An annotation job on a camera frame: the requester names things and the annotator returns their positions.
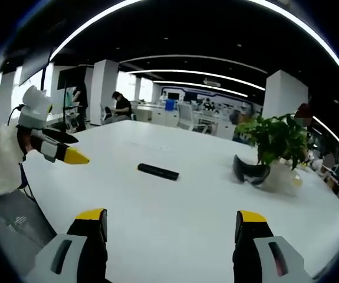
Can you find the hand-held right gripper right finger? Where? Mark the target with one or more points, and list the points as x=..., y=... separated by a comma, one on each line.
x=269, y=259

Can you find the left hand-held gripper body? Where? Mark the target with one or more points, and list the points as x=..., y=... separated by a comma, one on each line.
x=35, y=112

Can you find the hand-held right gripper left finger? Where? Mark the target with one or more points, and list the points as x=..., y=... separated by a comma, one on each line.
x=69, y=253

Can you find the black remote control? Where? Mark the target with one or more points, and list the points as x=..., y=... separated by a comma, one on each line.
x=158, y=171

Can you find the person's left hand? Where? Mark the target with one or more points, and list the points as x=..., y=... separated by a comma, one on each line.
x=24, y=141

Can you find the grey mesh chair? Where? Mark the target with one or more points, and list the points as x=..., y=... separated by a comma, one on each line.
x=16, y=224

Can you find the white square pillar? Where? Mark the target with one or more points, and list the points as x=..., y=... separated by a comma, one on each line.
x=284, y=94
x=104, y=91

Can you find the white plant pot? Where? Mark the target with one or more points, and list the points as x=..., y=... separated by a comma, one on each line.
x=281, y=179

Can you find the dark headset goggles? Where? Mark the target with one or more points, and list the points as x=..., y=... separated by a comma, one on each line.
x=250, y=174

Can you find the blue bin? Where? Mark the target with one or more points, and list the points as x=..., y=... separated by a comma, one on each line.
x=170, y=105

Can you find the green potted plant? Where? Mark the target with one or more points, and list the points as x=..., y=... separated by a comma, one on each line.
x=278, y=138

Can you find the white office chair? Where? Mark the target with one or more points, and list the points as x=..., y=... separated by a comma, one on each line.
x=187, y=116

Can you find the ceiling light strips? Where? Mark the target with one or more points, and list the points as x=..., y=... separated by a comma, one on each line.
x=187, y=71

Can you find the white cabinet row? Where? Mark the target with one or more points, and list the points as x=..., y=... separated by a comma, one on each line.
x=216, y=123

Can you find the ceiling air conditioner unit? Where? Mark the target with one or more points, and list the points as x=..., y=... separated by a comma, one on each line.
x=212, y=82

